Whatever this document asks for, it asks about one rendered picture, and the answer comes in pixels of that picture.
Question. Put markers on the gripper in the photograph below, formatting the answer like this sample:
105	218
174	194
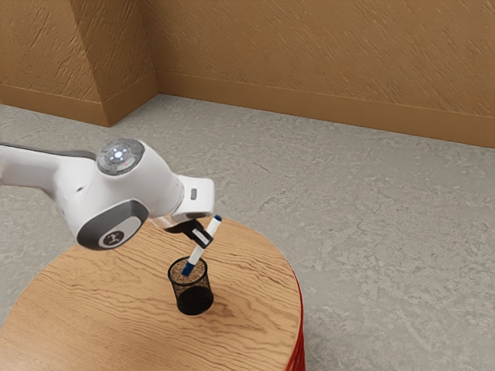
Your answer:
182	226

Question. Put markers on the white blue marker pen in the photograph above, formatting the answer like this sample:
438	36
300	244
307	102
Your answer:
203	241

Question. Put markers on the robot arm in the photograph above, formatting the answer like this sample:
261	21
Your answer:
127	181

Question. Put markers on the black mesh pen holder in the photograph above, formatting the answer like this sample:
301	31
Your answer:
190	288

